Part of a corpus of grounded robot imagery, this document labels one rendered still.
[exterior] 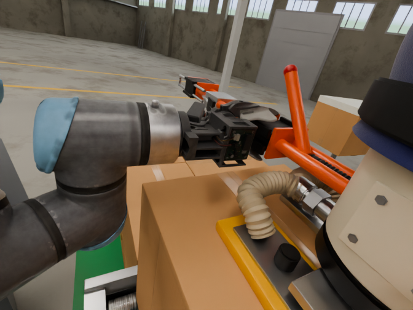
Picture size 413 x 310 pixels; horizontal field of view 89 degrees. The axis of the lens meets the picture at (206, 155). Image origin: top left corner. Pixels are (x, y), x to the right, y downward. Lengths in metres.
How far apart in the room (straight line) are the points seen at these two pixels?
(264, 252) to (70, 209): 0.26
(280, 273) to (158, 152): 0.22
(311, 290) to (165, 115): 0.27
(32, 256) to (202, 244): 0.20
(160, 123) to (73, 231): 0.17
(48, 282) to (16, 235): 1.23
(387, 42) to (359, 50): 0.70
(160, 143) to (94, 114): 0.08
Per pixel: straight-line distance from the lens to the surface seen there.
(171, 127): 0.29
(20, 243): 0.31
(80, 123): 0.27
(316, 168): 0.34
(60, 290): 1.49
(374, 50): 9.13
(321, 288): 0.31
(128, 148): 0.28
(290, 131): 0.40
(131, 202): 1.05
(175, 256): 0.32
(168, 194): 0.41
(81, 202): 0.32
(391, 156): 0.22
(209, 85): 0.68
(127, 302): 0.78
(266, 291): 0.31
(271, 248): 0.34
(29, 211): 0.32
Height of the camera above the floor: 1.24
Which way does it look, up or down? 28 degrees down
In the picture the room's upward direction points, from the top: 12 degrees clockwise
